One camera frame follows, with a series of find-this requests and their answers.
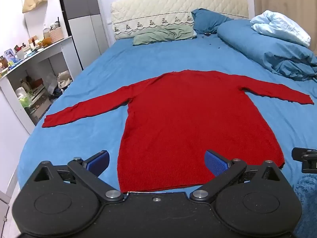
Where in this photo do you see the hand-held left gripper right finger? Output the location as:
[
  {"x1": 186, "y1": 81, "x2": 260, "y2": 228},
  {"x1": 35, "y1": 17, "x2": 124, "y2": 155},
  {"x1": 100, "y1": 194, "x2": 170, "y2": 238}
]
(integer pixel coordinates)
[{"x1": 189, "y1": 150, "x2": 283, "y2": 202}]

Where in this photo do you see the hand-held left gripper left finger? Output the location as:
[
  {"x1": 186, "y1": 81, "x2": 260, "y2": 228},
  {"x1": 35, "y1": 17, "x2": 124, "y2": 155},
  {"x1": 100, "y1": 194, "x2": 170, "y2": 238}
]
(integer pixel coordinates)
[{"x1": 32, "y1": 150, "x2": 124, "y2": 202}]

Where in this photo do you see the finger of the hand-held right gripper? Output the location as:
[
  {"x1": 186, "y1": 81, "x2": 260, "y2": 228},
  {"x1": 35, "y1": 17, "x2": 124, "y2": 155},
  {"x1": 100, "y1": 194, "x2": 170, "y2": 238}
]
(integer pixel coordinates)
[{"x1": 291, "y1": 147, "x2": 317, "y2": 174}]

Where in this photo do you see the red knit sweater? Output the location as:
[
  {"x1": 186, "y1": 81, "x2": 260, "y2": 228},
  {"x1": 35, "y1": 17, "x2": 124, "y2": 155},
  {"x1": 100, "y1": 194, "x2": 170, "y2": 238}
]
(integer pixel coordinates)
[{"x1": 42, "y1": 70, "x2": 314, "y2": 193}]

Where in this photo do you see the blue fluffy rug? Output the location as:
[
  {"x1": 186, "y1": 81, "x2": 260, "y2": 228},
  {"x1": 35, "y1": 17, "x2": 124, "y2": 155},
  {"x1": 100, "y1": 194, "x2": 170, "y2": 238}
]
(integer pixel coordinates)
[{"x1": 292, "y1": 175, "x2": 317, "y2": 238}]

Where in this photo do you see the cream cloth bag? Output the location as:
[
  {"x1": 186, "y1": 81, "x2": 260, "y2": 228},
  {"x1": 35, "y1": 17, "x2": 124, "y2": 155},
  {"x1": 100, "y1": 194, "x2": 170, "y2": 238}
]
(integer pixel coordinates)
[{"x1": 57, "y1": 70, "x2": 74, "y2": 89}]

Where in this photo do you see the bed with blue sheet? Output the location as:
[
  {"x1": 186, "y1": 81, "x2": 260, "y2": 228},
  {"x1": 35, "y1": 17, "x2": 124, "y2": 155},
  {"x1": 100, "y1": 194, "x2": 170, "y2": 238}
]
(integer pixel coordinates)
[{"x1": 17, "y1": 36, "x2": 317, "y2": 205}]

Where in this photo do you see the white desk with shelves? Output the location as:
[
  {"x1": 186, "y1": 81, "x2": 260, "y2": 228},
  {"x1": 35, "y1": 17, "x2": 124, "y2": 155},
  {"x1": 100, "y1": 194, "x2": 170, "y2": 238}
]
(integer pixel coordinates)
[{"x1": 0, "y1": 35, "x2": 83, "y2": 135}]

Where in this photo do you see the blue duvet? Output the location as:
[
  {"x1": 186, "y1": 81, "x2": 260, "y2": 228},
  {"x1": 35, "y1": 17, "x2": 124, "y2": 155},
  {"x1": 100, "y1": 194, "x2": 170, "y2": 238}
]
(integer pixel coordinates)
[{"x1": 217, "y1": 18, "x2": 317, "y2": 81}]

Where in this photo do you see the pale blue blanket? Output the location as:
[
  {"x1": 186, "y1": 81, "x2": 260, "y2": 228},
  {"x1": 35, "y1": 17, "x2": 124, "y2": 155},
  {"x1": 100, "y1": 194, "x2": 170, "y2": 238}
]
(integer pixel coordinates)
[{"x1": 250, "y1": 10, "x2": 311, "y2": 47}]

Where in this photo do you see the woven basket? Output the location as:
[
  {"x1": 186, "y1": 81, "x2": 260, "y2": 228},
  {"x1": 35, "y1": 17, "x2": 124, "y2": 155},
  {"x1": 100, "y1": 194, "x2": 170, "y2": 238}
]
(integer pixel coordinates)
[{"x1": 49, "y1": 27, "x2": 64, "y2": 43}]

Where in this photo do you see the green pillow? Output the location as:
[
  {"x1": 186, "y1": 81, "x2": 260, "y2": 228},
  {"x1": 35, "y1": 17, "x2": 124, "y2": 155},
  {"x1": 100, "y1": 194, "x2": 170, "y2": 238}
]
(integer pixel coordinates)
[{"x1": 132, "y1": 25, "x2": 198, "y2": 46}]

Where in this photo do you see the blue photo card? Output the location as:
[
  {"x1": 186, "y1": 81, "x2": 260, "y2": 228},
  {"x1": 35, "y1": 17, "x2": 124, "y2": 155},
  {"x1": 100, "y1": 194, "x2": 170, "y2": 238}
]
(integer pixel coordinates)
[{"x1": 4, "y1": 48, "x2": 17, "y2": 64}]

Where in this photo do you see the blue pillow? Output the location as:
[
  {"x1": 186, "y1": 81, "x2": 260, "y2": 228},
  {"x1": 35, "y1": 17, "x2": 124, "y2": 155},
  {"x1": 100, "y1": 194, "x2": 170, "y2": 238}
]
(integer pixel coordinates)
[{"x1": 191, "y1": 8, "x2": 234, "y2": 35}]

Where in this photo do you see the white and grey wardrobe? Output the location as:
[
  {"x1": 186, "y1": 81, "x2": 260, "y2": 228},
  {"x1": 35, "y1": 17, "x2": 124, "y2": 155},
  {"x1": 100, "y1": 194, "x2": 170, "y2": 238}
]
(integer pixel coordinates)
[{"x1": 56, "y1": 0, "x2": 110, "y2": 70}]

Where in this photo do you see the cream quilted headboard cover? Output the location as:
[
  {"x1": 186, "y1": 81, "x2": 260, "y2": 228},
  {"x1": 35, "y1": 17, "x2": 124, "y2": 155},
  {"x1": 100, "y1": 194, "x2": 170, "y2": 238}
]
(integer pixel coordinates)
[{"x1": 111, "y1": 0, "x2": 249, "y2": 40}]

